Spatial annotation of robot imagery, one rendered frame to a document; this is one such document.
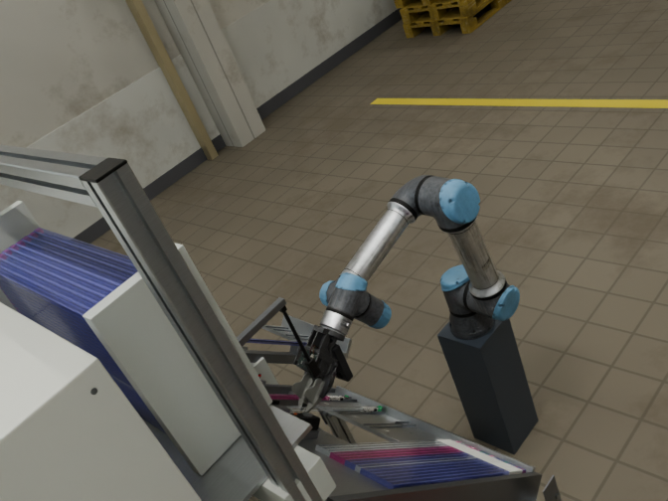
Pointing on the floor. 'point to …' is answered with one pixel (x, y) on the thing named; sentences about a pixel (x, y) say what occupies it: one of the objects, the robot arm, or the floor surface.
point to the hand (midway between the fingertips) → (306, 408)
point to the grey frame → (207, 337)
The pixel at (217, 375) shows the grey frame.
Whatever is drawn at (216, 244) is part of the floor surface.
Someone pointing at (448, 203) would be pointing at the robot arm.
